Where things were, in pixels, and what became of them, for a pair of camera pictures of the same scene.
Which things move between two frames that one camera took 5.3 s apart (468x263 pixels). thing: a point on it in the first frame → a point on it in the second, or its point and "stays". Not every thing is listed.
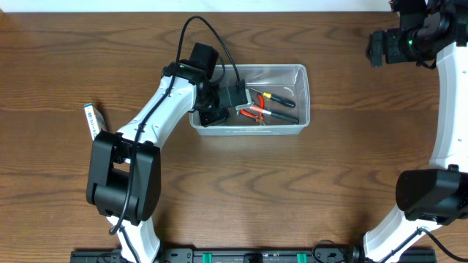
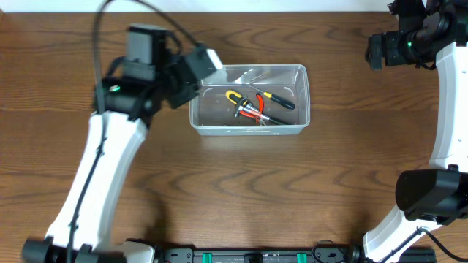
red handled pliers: (259, 118) stays
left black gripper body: (240, 109) → (181, 94)
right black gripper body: (398, 47) stays
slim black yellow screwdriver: (280, 100) stays
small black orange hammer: (276, 115) → (247, 111)
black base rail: (246, 255) stays
